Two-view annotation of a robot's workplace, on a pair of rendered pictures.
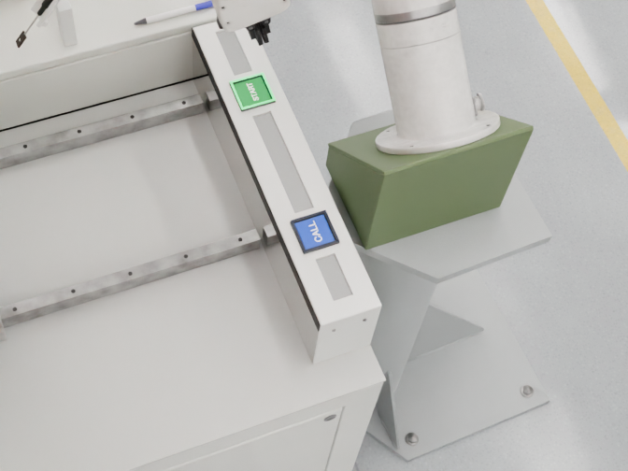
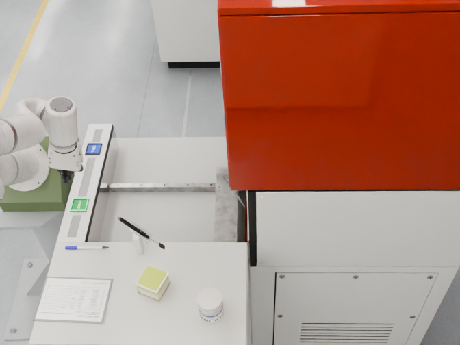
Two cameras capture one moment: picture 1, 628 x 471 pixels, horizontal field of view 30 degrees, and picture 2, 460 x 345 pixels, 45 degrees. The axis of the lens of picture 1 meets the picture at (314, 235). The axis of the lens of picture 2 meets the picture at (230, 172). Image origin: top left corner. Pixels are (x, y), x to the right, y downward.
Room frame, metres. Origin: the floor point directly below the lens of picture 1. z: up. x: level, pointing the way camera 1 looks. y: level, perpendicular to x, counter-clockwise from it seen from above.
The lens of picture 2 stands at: (1.74, 1.23, 2.46)
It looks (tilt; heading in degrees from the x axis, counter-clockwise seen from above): 49 degrees down; 214
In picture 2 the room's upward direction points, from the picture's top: 4 degrees counter-clockwise
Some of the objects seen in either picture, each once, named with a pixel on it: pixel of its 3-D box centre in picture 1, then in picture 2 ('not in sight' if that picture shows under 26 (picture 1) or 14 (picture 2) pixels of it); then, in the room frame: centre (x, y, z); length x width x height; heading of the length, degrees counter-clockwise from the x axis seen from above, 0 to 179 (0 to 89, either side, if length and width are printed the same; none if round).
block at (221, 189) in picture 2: not in sight; (226, 189); (0.70, 0.50, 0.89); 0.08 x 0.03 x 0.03; 120
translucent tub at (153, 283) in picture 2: not in sight; (153, 283); (1.18, 0.55, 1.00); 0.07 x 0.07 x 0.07; 6
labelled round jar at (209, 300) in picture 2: not in sight; (211, 306); (1.16, 0.74, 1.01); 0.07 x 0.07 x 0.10
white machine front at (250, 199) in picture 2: not in sight; (251, 138); (0.54, 0.51, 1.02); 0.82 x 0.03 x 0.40; 30
